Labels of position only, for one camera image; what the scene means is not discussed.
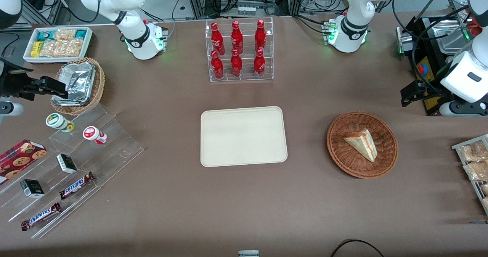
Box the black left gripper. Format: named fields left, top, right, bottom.
left=400, top=81, right=445, bottom=107

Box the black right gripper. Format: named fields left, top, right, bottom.
left=0, top=58, right=69, bottom=100

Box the triangular sandwich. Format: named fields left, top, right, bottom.
left=344, top=128, right=378, bottom=162

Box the tan wicker basket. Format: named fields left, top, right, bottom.
left=50, top=57, right=105, bottom=116

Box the round brown wicker basket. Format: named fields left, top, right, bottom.
left=327, top=111, right=399, bottom=179

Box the tray of packaged snacks right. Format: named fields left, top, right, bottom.
left=452, top=134, right=488, bottom=215

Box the beige plastic tray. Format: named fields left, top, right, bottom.
left=200, top=106, right=288, bottom=168

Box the silver foil container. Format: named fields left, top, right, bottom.
left=52, top=62, right=96, bottom=107

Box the green lid yogurt cup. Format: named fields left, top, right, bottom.
left=46, top=113, right=75, bottom=132

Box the clear bag of crackers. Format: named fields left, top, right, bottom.
left=61, top=38, right=85, bottom=57
left=53, top=28, right=77, bottom=41
left=40, top=40, right=63, bottom=58
left=459, top=141, right=488, bottom=162
left=463, top=161, right=488, bottom=181

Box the white rectangular snack bin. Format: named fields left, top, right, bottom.
left=23, top=27, right=93, bottom=64

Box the red lid yogurt cup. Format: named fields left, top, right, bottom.
left=83, top=126, right=108, bottom=145

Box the black food display case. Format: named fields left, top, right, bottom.
left=396, top=0, right=488, bottom=116

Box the small black box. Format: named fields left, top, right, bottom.
left=20, top=179, right=45, bottom=198
left=56, top=154, right=78, bottom=174

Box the red cookie box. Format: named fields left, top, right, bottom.
left=0, top=139, right=47, bottom=185

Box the clear acrylic stepped shelf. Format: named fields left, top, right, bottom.
left=0, top=104, right=144, bottom=239

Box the snickers chocolate bar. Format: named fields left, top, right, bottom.
left=21, top=202, right=61, bottom=231
left=59, top=172, right=96, bottom=200

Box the red cola bottle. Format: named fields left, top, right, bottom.
left=211, top=22, right=225, bottom=55
left=255, top=19, right=266, bottom=52
left=231, top=21, right=244, bottom=55
left=254, top=49, right=266, bottom=77
left=230, top=49, right=243, bottom=77
left=211, top=50, right=225, bottom=79

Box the clear acrylic bottle rack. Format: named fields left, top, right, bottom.
left=205, top=17, right=274, bottom=83

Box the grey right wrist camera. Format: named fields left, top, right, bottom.
left=0, top=101, right=24, bottom=116

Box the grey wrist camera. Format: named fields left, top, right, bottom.
left=0, top=101, right=24, bottom=116
left=438, top=101, right=488, bottom=117

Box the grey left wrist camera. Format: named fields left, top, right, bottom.
left=438, top=101, right=488, bottom=117

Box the black cable loop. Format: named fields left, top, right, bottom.
left=330, top=239, right=385, bottom=257

